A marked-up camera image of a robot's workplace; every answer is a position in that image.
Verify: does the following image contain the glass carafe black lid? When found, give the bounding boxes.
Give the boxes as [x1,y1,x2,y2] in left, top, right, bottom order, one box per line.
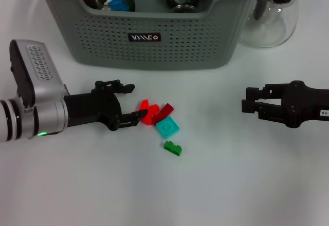
[239,0,303,48]

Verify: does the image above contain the blue square building plate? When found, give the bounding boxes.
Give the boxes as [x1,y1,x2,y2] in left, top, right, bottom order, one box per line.
[107,0,131,12]

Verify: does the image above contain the green building brick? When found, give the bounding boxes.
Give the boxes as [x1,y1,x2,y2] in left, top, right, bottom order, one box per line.
[163,140,183,157]

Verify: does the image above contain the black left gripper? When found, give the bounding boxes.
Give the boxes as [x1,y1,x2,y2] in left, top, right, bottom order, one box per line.
[63,79,150,132]

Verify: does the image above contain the bright red building brick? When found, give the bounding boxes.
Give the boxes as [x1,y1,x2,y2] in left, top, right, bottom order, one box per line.
[139,99,160,126]

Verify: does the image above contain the grey-green perforated storage bin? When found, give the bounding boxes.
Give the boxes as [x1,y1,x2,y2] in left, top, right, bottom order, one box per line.
[35,0,268,70]

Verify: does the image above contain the teal building brick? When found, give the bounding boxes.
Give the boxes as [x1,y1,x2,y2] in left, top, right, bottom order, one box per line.
[155,116,180,139]

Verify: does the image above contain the dark red building brick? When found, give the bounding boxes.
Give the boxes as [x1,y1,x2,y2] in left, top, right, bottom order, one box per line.
[153,103,174,125]

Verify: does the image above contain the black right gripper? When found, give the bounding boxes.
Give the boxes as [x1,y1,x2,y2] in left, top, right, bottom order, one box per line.
[241,80,329,129]

